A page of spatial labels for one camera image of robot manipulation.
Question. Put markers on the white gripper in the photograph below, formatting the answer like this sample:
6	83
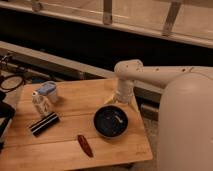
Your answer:
123	94

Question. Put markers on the dark ceramic bowl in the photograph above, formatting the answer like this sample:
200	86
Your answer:
110	121

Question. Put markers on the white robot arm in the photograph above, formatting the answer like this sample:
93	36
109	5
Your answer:
185	121

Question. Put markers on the black rectangular case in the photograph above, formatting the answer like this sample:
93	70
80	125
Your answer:
43	124

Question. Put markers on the wooden board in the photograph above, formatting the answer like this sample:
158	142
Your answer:
73	143

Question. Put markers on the small clear bottle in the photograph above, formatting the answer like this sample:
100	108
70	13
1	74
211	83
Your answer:
41	104

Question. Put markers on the black round object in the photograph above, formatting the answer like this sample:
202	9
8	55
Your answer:
11	82

